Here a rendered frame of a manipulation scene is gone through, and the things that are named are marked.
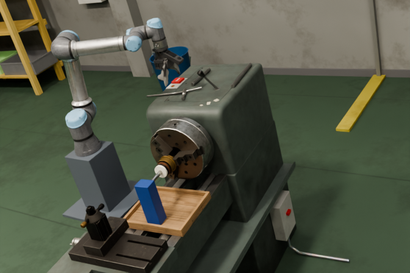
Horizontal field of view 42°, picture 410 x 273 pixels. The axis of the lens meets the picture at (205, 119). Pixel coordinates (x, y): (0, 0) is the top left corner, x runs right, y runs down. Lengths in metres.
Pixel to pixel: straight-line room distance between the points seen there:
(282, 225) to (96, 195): 1.13
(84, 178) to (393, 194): 2.14
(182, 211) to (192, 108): 0.53
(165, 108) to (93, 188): 0.62
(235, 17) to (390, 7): 1.71
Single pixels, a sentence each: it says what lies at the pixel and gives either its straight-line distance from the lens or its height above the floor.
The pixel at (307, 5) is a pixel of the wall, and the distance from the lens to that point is 5.62.
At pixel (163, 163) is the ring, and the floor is 1.12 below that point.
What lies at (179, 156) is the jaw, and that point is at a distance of 2.65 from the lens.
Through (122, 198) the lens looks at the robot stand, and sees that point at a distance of 3.15.
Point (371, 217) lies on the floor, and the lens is 3.79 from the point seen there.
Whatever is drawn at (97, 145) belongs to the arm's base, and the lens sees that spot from 2.99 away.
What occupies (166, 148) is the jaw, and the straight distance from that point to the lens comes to 2.70.
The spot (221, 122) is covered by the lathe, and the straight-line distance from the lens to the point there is 2.69.
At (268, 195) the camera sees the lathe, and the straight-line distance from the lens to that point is 3.19.
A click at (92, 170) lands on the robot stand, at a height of 1.04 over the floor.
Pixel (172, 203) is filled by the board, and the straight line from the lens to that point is 2.73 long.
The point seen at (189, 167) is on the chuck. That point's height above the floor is 1.00.
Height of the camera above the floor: 2.40
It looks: 26 degrees down
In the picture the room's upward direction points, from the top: 15 degrees counter-clockwise
